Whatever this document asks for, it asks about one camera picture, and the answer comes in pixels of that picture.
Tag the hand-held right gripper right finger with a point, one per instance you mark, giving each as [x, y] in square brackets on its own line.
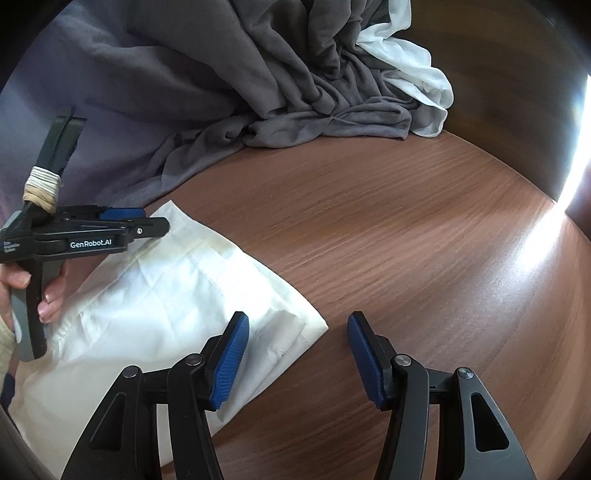
[367, 357]

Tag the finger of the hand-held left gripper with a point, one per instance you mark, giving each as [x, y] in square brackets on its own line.
[134, 221]

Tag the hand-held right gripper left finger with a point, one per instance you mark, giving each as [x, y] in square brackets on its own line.
[231, 355]

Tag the white pants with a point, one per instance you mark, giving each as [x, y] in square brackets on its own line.
[152, 300]

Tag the lavender bed sheet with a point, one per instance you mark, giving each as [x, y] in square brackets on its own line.
[115, 106]

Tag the grey crumpled cloth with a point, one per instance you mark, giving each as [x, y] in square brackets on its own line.
[277, 83]

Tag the white sheer cloth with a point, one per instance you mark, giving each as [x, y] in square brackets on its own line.
[411, 87]

